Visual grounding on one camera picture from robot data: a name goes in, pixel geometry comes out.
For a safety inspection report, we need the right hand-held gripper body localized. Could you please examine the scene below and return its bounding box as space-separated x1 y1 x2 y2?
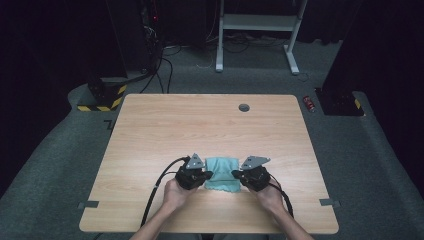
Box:
240 155 272 193

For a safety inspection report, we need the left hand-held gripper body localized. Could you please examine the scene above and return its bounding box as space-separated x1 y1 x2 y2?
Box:
174 152 206 191

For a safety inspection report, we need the person's right hand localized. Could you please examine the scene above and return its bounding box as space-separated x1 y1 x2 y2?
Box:
253 179 285 215

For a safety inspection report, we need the person's left hand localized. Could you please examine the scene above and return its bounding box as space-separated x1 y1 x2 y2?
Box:
162 177 198 214

